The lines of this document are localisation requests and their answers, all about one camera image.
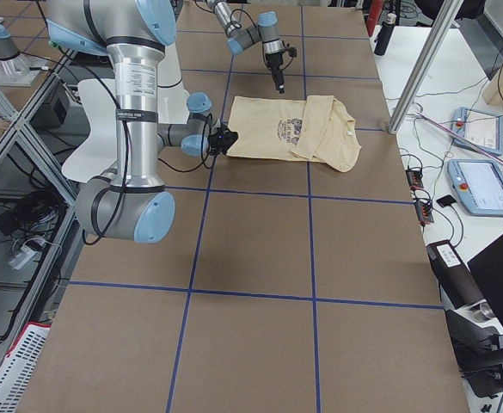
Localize white perforated basket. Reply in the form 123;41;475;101
0;322;51;413

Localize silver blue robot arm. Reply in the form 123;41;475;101
205;1;297;94
46;1;181;243

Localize cream long-sleeve printed shirt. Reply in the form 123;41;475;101
228;96;361;173

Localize blue teach pendant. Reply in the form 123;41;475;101
447;159;503;217
450;107;503;156

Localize far orange terminal block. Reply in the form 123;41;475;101
405;169;424;190

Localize orange terminal block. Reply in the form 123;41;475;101
414;199;434;226
405;169;424;190

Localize blue tape grid lines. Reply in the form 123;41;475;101
0;3;445;413

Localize black bottle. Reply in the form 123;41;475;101
374;13;397;56

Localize aluminium frame post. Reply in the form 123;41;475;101
387;0;463;134

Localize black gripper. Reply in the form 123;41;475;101
265;52;285;93
207;124;238;156

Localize near orange terminal block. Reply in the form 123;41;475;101
414;199;434;226

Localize black box with label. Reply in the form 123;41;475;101
426;240;484;308

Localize white power strip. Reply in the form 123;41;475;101
8;239;44;270

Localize near blue teach pendant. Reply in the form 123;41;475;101
447;159;503;217

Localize far blue teach pendant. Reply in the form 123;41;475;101
450;107;503;156

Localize small black square device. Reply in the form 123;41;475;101
436;194;457;207

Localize red fire extinguisher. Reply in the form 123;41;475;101
365;0;384;37

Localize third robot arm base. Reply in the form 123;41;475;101
0;24;47;87

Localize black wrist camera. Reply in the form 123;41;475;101
285;45;298;59

